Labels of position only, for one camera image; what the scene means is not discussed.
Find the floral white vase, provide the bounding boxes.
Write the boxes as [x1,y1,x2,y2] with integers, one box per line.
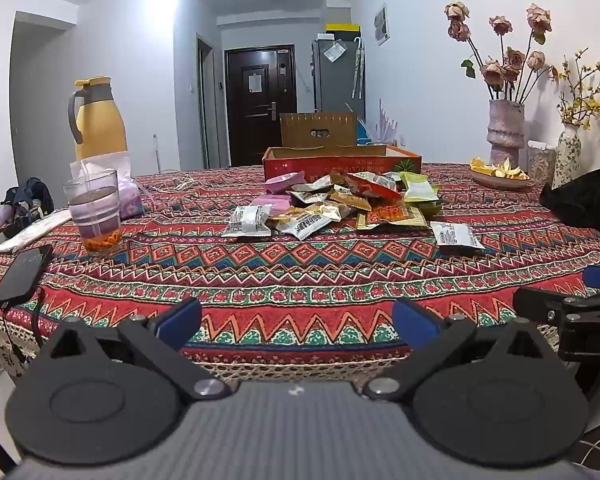
[552,122,582,188]

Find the black smartphone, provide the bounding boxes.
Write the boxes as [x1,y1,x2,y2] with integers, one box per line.
[0,244,54,310]

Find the grey refrigerator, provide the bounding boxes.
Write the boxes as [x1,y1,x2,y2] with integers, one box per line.
[311,35,367,116]

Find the grey interior door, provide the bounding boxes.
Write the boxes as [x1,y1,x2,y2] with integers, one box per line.
[196,33,217,171]

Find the red cardboard box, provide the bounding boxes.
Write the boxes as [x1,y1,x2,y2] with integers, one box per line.
[262,144,423,183]

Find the yellow flower branches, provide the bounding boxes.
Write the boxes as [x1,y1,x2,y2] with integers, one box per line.
[550,50,600,126]

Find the dried pink roses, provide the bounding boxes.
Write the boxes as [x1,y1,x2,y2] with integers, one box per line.
[444,1,558,103]

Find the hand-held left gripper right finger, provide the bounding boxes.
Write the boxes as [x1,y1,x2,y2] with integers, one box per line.
[362,297,553,402]

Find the yellow thermos jug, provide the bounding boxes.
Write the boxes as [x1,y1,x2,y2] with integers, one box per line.
[68,76,128,161]

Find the pile of snack packets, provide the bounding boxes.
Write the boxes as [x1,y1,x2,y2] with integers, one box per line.
[221,170,443,241]

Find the dark entrance door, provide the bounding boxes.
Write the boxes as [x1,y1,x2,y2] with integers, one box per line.
[224,46,298,168]

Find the purple wall decal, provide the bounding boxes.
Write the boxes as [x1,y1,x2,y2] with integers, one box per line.
[372,99,400,145]

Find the black cloth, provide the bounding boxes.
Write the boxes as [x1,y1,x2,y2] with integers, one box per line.
[539,162,600,238]

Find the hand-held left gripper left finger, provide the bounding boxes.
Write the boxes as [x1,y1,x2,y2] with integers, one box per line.
[42,296,232,402]

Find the black phone cable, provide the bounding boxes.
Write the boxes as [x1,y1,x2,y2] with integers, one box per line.
[2,287,46,363]

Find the bowl of yellow chips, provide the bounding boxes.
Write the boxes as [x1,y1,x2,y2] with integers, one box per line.
[468,157,532,190]

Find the hanging white umbrellas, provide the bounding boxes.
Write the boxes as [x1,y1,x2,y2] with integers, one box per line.
[352,37,366,98]

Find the wall picture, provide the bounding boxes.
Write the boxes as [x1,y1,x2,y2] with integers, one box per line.
[373,4,392,46]

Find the white snack packet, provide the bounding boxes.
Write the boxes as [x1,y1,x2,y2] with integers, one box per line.
[431,220,486,252]

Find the white plastic bag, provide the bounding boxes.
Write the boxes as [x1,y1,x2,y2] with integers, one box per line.
[0,208,73,254]

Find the pink ceramic vase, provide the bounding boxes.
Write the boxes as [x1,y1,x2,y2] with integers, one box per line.
[486,99,526,162]

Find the clear jar of seeds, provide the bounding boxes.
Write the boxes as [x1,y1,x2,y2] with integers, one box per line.
[527,140,558,181]

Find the dark bag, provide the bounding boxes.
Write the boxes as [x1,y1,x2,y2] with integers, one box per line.
[2,177,56,221]

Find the white cords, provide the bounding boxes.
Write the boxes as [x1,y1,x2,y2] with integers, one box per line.
[135,172,201,194]

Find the glass cup of tea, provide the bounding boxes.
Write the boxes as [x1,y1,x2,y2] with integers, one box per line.
[62,169,123,257]

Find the purple tissue pack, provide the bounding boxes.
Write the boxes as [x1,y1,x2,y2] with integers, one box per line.
[70,154,145,220]

